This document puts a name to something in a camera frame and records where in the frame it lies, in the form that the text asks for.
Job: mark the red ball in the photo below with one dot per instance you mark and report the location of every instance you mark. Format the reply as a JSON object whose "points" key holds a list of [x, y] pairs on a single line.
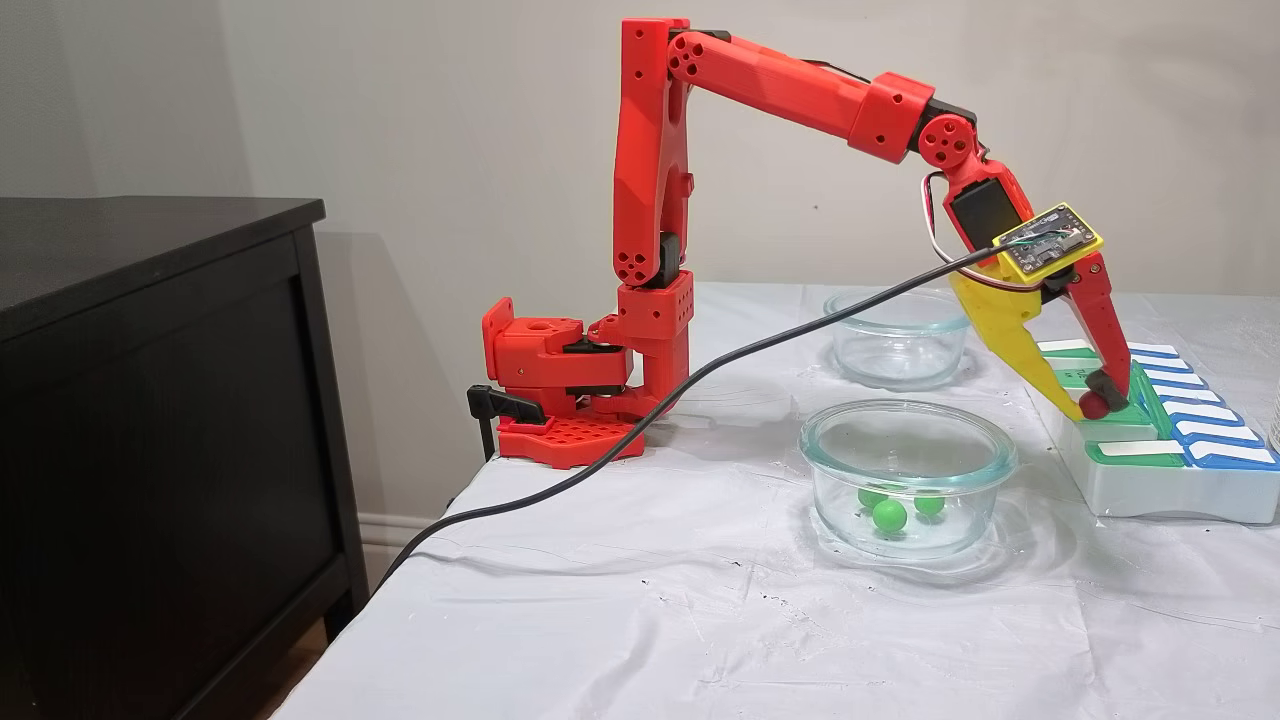
{"points": [[1093, 405]]}

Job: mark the white tablecloth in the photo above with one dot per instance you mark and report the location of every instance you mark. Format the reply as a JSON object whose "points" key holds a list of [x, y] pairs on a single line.
{"points": [[650, 620]]}

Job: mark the black wooden cabinet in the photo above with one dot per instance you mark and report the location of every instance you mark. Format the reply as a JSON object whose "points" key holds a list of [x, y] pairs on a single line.
{"points": [[150, 450]]}

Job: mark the white baseboard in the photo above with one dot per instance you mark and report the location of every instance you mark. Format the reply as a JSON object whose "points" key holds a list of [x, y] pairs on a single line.
{"points": [[390, 535]]}

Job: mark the green ball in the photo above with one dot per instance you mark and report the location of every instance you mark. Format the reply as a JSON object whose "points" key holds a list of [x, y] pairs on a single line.
{"points": [[929, 503], [889, 515], [869, 495]]}

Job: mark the weekly pill organizer box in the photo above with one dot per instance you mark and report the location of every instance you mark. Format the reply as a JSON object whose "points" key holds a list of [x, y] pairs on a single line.
{"points": [[1140, 490]]}

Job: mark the clear glass bowl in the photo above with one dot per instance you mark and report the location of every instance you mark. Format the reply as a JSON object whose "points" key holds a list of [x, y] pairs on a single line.
{"points": [[900, 360], [840, 500]]}

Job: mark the camera board on yellow mount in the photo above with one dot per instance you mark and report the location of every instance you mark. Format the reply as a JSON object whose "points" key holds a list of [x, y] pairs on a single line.
{"points": [[1050, 245]]}

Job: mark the black table clamp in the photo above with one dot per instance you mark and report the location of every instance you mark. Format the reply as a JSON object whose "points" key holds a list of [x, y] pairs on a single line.
{"points": [[500, 403]]}

